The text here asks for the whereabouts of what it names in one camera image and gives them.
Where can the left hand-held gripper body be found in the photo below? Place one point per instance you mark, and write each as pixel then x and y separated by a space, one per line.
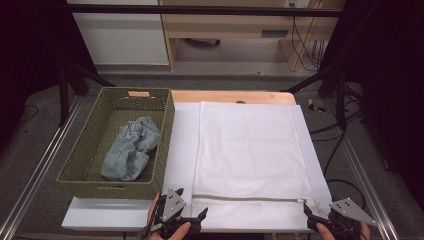
pixel 173 205

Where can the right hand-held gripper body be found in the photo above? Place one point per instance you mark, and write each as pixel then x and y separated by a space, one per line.
pixel 348 208

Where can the light blue jeans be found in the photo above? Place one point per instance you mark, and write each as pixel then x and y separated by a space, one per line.
pixel 123 156

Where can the white mesh laundry bag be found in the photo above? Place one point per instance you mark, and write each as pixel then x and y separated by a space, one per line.
pixel 250 150

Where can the green woven basket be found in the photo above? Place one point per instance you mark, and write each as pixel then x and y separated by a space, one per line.
pixel 86 160

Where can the person's right hand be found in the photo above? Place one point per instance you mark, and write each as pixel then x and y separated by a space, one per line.
pixel 325 231

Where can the person's left hand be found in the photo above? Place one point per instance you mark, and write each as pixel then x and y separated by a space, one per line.
pixel 173 235

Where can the white board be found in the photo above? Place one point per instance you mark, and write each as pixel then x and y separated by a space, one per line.
pixel 180 133

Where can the yellow and black tool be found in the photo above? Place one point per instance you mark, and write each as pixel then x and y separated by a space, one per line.
pixel 313 106

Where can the black metal stand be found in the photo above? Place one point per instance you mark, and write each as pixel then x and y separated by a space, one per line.
pixel 340 100
pixel 63 96

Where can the black curtain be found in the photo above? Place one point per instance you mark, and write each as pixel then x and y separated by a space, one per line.
pixel 393 83
pixel 30 50

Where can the white cabinet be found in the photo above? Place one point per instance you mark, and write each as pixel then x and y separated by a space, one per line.
pixel 120 40

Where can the light wooden desk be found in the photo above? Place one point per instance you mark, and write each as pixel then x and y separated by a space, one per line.
pixel 226 25

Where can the black horizontal bar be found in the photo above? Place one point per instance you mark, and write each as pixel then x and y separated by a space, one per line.
pixel 200 10

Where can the white power outlet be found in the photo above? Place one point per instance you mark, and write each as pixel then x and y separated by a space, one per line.
pixel 296 3

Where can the aluminium rail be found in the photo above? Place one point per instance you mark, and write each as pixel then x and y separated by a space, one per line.
pixel 36 176
pixel 366 186

